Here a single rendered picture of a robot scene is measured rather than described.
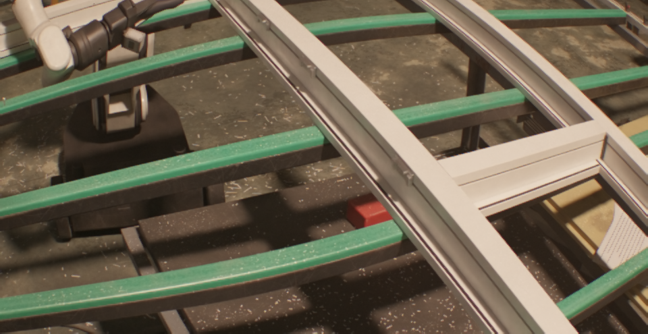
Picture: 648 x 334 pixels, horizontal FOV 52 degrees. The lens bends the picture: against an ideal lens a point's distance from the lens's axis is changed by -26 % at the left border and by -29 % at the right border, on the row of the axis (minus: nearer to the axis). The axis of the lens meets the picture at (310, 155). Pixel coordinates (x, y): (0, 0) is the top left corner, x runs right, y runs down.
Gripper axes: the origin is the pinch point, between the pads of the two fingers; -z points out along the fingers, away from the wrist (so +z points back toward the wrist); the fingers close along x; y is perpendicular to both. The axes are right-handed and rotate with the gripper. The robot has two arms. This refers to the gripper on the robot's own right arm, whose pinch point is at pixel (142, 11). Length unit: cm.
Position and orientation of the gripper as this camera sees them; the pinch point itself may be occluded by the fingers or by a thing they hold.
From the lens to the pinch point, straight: 161.7
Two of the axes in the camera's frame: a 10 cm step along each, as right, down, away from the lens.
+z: -7.4, 4.7, -4.8
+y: -6.3, -7.4, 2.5
